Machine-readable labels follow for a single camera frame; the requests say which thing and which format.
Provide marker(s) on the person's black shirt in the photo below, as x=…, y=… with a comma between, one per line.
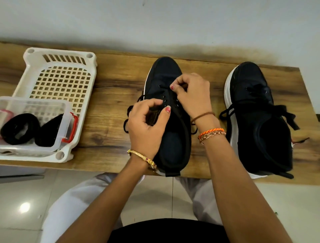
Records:
x=170, y=231

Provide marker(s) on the black rolled band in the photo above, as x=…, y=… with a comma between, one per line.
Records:
x=47, y=134
x=12, y=134

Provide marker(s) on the white plastic lattice basket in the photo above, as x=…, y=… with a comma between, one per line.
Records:
x=60, y=85

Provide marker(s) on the person's left forearm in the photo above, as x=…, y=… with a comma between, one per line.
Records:
x=105, y=210

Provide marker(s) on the person's left hand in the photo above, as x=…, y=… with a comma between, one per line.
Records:
x=145, y=135

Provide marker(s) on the person's right forearm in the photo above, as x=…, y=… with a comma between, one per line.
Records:
x=245, y=190

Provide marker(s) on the black sneaker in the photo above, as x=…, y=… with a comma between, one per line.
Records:
x=260, y=140
x=175, y=150

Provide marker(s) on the person's right hand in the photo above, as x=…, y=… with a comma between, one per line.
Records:
x=195, y=97

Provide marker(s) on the white box under table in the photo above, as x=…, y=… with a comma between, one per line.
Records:
x=20, y=173

